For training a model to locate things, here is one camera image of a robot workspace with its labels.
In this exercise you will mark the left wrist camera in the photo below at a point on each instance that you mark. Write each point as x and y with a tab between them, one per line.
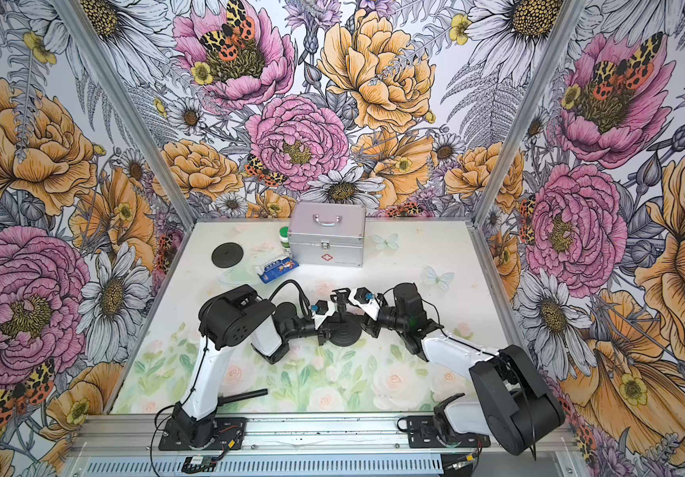
321	311

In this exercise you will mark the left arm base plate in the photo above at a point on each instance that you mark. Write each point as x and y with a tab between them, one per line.
210	434

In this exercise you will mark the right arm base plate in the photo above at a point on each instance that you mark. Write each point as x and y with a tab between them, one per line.
427	431

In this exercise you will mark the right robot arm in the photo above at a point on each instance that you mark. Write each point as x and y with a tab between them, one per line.
512	403

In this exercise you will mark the aluminium front rail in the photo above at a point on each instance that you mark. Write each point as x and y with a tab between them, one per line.
265	434

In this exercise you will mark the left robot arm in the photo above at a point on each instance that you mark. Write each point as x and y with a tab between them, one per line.
225	322

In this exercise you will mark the small circuit board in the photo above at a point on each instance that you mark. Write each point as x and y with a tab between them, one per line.
199	464

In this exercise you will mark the black round base far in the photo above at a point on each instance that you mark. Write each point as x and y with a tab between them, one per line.
227	255

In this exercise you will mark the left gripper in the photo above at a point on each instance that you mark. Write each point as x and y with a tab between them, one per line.
323	332

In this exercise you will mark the blue snack packet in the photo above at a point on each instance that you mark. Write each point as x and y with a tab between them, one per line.
276	268

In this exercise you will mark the black stand pole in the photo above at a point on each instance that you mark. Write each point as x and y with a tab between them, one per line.
227	400

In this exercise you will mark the silver aluminium first aid case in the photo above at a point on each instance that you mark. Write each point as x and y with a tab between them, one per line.
324	234

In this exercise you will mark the black round stand base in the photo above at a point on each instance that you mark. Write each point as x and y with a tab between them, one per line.
344	333

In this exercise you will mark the black microphone clip pole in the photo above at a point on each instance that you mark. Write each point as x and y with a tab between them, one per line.
340	297

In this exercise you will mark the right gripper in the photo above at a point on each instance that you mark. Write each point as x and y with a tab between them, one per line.
370	326

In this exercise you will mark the green capped white bottle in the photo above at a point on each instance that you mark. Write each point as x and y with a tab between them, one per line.
284	237

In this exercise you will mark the clear plastic bag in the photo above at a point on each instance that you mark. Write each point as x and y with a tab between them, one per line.
239	275

